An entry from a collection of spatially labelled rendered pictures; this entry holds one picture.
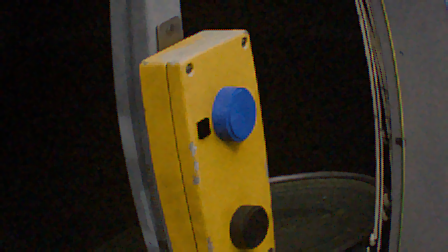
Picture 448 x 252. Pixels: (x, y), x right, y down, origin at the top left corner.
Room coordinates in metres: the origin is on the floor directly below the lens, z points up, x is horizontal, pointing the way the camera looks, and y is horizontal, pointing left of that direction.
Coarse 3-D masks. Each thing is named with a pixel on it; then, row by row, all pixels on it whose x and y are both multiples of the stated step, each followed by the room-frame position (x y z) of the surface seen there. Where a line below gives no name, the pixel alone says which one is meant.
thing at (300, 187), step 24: (288, 192) 2.51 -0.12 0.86; (312, 192) 2.48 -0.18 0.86; (336, 192) 2.44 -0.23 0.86; (360, 192) 2.40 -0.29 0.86; (288, 216) 2.36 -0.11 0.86; (312, 216) 2.33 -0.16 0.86; (336, 216) 2.29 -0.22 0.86; (360, 216) 2.25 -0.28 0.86; (288, 240) 2.21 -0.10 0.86; (312, 240) 2.18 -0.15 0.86; (336, 240) 2.14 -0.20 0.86
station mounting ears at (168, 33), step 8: (176, 16) 1.17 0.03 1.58; (160, 24) 1.14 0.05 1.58; (168, 24) 1.16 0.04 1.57; (176, 24) 1.17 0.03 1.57; (160, 32) 1.14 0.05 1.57; (168, 32) 1.15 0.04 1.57; (176, 32) 1.17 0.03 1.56; (160, 40) 1.14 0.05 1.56; (168, 40) 1.15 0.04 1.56; (176, 40) 1.16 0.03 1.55; (160, 48) 1.14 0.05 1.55
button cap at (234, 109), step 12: (216, 96) 1.11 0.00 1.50; (228, 96) 1.11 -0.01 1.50; (240, 96) 1.11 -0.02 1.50; (252, 96) 1.13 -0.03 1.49; (216, 108) 1.11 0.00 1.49; (228, 108) 1.10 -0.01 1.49; (240, 108) 1.11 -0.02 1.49; (252, 108) 1.13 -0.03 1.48; (216, 120) 1.10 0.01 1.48; (228, 120) 1.10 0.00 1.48; (240, 120) 1.11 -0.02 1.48; (252, 120) 1.13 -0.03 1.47; (216, 132) 1.11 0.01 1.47; (228, 132) 1.10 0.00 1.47; (240, 132) 1.11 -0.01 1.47
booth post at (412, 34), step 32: (384, 0) 1.51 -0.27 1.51; (416, 0) 1.47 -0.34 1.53; (384, 32) 1.52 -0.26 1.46; (416, 32) 1.48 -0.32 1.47; (384, 64) 1.53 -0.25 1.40; (416, 64) 1.49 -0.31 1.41; (416, 96) 1.49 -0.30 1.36; (416, 128) 1.49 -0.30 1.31; (416, 160) 1.50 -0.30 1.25; (416, 192) 1.49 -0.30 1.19; (416, 224) 1.49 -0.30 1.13
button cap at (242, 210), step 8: (240, 208) 1.12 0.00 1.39; (248, 208) 1.12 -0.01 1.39; (256, 208) 1.12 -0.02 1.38; (232, 216) 1.11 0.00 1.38; (240, 216) 1.11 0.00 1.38; (248, 216) 1.11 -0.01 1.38; (256, 216) 1.12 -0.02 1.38; (264, 216) 1.13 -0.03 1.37; (232, 224) 1.11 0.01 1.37; (240, 224) 1.10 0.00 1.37; (248, 224) 1.10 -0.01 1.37; (256, 224) 1.11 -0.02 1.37; (264, 224) 1.13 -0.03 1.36; (232, 232) 1.10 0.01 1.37; (240, 232) 1.10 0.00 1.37; (248, 232) 1.10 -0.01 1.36; (256, 232) 1.11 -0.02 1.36; (264, 232) 1.13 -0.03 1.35; (232, 240) 1.11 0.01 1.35; (240, 240) 1.10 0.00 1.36; (248, 240) 1.10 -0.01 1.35; (256, 240) 1.11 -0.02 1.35
